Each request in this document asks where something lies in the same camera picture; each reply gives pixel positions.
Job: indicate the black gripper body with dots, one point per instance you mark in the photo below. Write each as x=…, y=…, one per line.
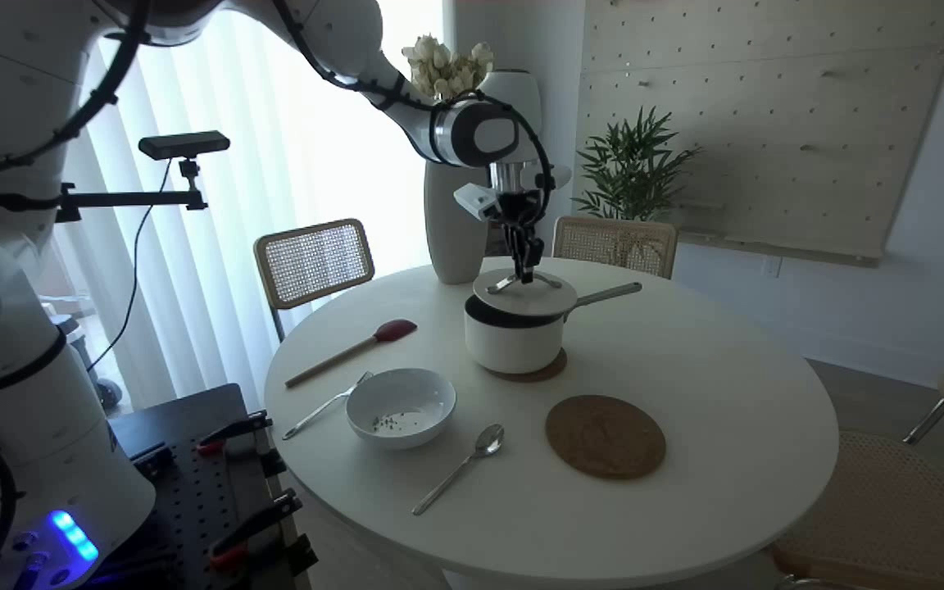
x=519, y=216

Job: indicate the white pot with handle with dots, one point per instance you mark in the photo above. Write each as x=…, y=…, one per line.
x=519, y=346

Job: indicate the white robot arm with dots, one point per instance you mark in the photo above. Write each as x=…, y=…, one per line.
x=342, y=46

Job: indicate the green potted plant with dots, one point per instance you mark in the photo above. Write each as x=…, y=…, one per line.
x=630, y=171

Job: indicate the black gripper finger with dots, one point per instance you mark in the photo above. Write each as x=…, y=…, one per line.
x=519, y=262
x=534, y=255

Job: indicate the silver spoon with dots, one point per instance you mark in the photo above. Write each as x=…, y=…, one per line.
x=485, y=443

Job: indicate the white pot lid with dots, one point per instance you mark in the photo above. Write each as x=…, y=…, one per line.
x=522, y=298

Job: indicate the white ribbed vase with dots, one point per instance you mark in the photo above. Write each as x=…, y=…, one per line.
x=453, y=238

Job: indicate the wooden spoon red head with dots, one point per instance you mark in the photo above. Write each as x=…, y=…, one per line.
x=387, y=332

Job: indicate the white flowers bouquet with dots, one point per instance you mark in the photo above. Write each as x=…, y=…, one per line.
x=440, y=73

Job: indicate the white bowl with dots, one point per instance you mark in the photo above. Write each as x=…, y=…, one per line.
x=399, y=409

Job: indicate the round cork trivet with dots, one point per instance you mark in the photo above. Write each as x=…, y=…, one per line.
x=604, y=438
x=547, y=373

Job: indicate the pegboard wall panel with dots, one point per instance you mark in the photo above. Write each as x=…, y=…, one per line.
x=802, y=118

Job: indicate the silver fork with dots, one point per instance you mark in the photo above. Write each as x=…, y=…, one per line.
x=321, y=409

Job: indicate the beige woven chair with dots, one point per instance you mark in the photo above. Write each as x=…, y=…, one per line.
x=630, y=245

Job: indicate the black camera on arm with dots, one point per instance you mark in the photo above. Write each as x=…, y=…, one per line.
x=183, y=149

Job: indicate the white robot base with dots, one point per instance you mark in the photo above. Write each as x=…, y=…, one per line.
x=67, y=492

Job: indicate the cane back chair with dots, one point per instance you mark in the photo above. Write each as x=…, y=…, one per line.
x=305, y=262

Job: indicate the black perforated mounting board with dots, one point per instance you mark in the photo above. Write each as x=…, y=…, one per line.
x=224, y=515

